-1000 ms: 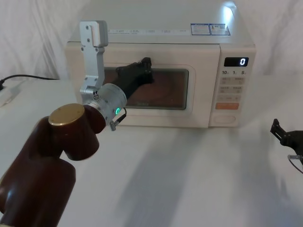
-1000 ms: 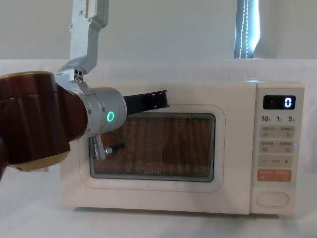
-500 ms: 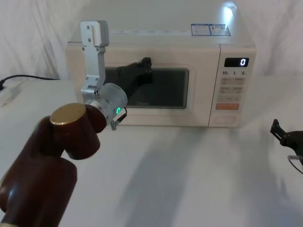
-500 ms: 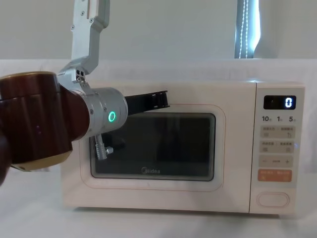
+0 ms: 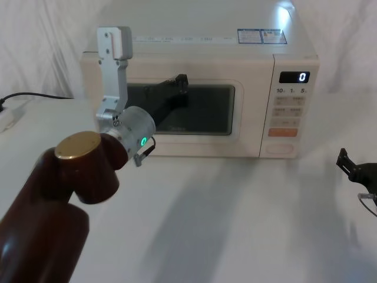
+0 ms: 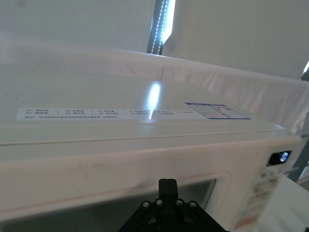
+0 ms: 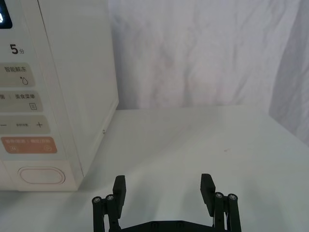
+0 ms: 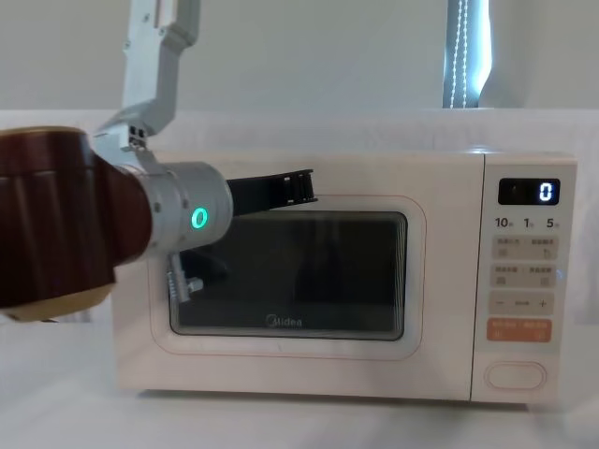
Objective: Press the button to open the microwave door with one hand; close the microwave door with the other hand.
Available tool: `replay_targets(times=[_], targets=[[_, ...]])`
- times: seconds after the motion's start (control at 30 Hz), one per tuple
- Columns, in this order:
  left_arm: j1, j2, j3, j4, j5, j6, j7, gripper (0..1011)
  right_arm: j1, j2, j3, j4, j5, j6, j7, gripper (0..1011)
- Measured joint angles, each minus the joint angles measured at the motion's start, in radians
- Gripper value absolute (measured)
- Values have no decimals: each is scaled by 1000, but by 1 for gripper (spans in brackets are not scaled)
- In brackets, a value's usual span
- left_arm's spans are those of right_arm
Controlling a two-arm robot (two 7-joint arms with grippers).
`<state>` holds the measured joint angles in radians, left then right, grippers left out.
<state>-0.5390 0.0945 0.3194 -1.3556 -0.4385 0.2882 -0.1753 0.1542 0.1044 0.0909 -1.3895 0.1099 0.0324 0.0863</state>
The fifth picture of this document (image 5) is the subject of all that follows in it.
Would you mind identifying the cream microwave oven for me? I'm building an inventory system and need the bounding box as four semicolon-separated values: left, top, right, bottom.
80;28;320;160

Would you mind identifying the white table cloth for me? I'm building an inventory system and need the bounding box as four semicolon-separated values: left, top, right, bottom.
0;96;377;283

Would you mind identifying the blue white sticker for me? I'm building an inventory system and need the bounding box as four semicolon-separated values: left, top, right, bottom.
237;28;287;45

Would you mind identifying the thin dark cable silver plug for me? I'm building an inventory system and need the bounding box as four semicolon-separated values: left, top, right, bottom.
357;192;377;213
134;137;157;167

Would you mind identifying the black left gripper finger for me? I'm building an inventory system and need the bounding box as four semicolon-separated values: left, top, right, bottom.
161;75;181;88
176;74;190;96

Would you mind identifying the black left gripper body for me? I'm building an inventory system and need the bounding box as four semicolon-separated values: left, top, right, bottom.
143;82;189;127

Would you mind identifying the black power cable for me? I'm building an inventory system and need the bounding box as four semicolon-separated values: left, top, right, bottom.
0;92;73;103

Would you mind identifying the white power strip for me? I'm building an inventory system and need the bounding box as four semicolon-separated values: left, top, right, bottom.
0;108;16;133

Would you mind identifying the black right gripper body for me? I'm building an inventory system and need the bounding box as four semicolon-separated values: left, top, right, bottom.
349;161;377;192

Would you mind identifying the white curtain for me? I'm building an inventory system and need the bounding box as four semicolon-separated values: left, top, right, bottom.
0;0;377;103

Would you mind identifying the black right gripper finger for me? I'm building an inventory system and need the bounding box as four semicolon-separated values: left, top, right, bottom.
335;147;359;178

